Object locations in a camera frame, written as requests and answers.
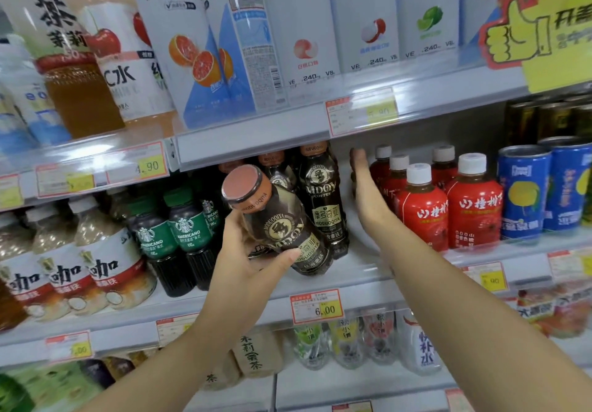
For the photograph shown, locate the person's left hand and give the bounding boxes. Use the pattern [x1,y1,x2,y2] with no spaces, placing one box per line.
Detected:
[205,208,302,334]

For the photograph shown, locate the person's right hand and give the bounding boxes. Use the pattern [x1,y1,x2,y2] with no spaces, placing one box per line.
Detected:
[349,147,398,244]

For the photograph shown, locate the row of Starbucks bottles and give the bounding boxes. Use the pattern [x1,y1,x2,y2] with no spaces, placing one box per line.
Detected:
[127,184,223,298]

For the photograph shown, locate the store shelving unit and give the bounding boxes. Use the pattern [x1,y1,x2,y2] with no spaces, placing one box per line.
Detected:
[0,0,592,412]

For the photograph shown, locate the person's right forearm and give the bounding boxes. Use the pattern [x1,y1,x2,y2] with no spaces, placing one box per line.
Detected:
[369,221,592,412]

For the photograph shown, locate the person's left forearm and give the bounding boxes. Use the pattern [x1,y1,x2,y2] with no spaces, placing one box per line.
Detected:
[78,314,260,412]

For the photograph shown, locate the clear bottle colourful label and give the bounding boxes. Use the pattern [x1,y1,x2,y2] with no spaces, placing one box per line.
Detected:
[294,323,332,371]
[363,310,398,365]
[328,316,366,370]

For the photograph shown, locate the yellow bottle dark label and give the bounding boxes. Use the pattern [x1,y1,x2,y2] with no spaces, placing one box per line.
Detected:
[78,358,117,389]
[102,356,136,380]
[127,347,160,366]

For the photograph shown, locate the white blue drink bottle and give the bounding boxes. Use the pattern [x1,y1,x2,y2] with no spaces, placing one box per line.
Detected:
[396,310,445,376]

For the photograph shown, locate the pink cherry-label drink bottle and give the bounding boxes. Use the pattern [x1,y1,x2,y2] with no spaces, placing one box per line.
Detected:
[64,0,179,123]

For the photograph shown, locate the tall tea bottle red band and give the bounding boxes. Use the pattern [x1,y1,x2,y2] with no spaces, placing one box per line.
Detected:
[0,0,126,139]

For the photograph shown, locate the bright green drink bottle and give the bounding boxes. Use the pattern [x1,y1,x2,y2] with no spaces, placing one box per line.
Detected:
[0,372,36,412]

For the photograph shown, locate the row of tall white bottles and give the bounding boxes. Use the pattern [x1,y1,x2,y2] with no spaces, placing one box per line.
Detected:
[125,0,509,130]

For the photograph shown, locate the blue drink cans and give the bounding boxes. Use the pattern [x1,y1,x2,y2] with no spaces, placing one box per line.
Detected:
[504,94,592,223]

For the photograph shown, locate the row of amber tea bottles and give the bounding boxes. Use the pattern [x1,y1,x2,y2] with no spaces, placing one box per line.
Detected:
[0,277,28,332]

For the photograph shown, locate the yellow red promo sign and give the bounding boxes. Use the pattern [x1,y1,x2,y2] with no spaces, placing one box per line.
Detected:
[479,0,592,96]

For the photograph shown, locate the row of white blue-label bottles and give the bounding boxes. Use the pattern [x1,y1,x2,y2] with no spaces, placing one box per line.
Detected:
[0,32,73,156]

